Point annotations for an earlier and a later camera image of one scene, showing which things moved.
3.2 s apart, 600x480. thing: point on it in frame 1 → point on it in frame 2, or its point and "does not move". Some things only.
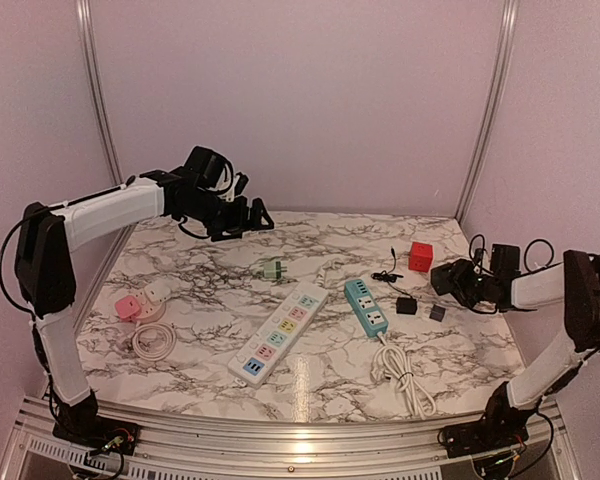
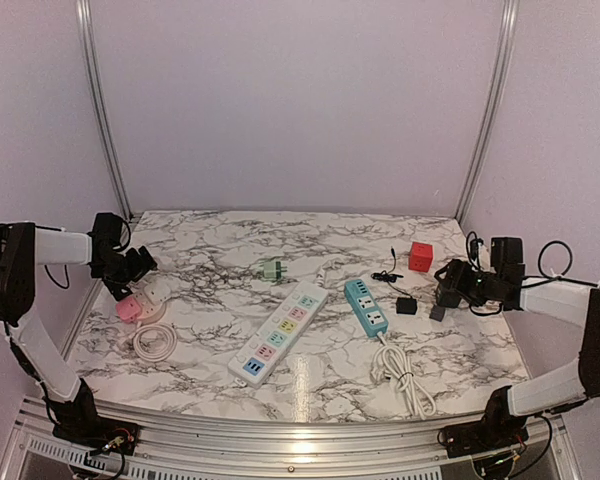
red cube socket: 420,257 does not move
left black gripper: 239,223 → 142,267
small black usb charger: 437,312 does not move
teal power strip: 364,307 does not move
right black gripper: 459,276 does not move
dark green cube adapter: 442,278 → 446,295
